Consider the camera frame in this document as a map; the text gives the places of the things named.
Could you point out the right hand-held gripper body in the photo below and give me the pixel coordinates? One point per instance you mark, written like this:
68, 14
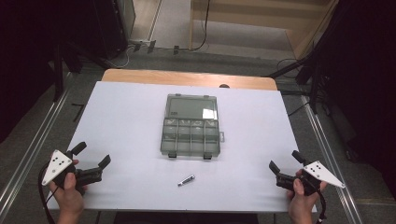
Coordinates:
320, 174

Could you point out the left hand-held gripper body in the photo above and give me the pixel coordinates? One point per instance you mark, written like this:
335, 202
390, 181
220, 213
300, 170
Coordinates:
57, 165

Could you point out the person's left hand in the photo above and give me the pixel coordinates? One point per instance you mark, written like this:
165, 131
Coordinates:
70, 196

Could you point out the person's right hand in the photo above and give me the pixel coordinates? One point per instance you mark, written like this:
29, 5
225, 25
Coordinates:
299, 200

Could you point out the white table cover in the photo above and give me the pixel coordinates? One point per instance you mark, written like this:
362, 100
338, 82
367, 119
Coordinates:
124, 130

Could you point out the black hex key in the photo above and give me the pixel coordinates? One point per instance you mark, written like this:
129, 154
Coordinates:
79, 110

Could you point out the black metal stand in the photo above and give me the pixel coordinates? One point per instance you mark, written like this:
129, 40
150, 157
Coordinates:
58, 74
315, 84

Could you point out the small metal bit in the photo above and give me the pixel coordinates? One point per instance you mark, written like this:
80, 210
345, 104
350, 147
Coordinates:
186, 180

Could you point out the grey transparent compartment box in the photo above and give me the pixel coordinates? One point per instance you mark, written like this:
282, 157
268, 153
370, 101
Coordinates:
190, 126

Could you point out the white power strip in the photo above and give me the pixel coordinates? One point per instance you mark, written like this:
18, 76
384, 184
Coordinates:
139, 41

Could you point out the dark cabinet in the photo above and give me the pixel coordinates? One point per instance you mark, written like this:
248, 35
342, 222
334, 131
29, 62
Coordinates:
109, 28

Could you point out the aluminium floor rail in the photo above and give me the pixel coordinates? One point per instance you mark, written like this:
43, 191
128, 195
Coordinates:
330, 146
34, 149

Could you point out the light wooden frame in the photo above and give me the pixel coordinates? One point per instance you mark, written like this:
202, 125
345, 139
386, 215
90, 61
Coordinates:
249, 18

